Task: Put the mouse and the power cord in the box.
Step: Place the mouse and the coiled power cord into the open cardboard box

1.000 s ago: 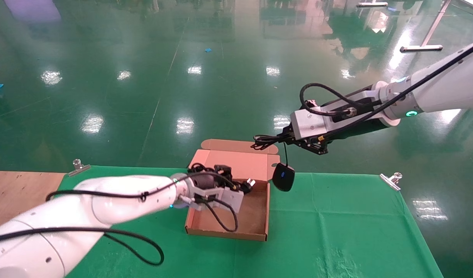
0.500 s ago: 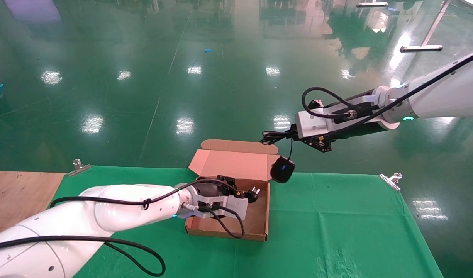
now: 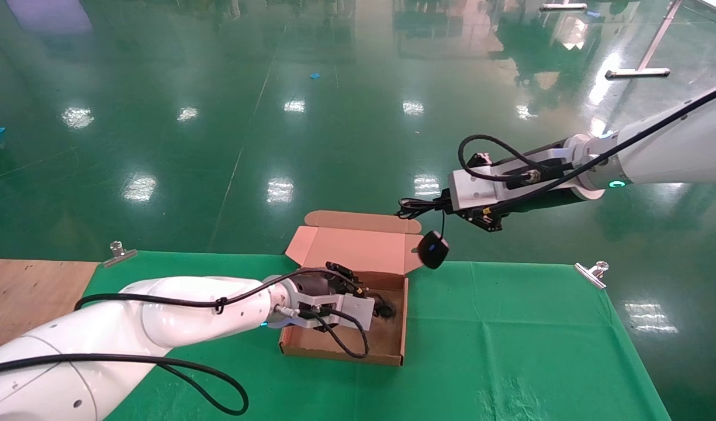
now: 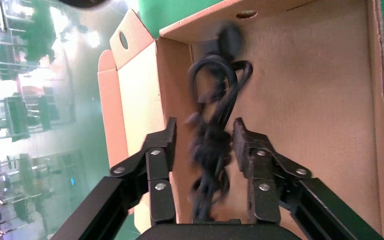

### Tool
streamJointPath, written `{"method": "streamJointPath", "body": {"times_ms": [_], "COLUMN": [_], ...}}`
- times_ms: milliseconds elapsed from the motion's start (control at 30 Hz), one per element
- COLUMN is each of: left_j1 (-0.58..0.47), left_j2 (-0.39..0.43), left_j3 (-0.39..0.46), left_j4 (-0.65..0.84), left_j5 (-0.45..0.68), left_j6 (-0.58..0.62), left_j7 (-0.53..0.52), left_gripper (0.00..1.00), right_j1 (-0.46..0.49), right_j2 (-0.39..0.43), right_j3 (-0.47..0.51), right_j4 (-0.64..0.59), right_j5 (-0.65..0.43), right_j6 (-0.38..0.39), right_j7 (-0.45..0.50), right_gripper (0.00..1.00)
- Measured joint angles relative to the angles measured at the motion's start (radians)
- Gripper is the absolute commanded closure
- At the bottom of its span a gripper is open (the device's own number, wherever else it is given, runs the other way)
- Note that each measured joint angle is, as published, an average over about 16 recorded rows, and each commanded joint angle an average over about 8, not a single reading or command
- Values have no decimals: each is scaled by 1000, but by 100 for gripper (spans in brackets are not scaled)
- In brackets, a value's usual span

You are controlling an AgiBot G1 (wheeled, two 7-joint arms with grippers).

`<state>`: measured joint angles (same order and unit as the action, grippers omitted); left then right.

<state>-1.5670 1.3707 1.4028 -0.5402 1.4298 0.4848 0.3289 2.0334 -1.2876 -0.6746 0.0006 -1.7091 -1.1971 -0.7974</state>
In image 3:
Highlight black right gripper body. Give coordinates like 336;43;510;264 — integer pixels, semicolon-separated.
459;145;578;233

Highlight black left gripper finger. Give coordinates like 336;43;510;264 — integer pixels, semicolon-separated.
326;261;393;313

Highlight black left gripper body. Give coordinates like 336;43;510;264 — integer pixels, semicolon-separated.
289;272;343;305

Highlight black wired computer mouse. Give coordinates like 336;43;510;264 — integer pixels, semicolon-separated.
396;197;451;271

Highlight open brown cardboard box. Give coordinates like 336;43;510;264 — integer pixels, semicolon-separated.
279;210;426;367

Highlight silver binder clip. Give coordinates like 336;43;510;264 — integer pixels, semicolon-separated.
103;240;138;269
573;261;610;291

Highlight green table cloth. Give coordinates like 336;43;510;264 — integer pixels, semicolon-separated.
77;250;675;421

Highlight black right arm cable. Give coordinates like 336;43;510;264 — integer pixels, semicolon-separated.
458;82;716;218

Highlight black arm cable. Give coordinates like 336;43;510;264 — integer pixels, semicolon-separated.
0;266;371;417
458;82;716;218

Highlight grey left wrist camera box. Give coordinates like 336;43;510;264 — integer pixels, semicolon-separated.
282;291;375;333

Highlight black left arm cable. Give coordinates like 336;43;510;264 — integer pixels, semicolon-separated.
0;266;371;417

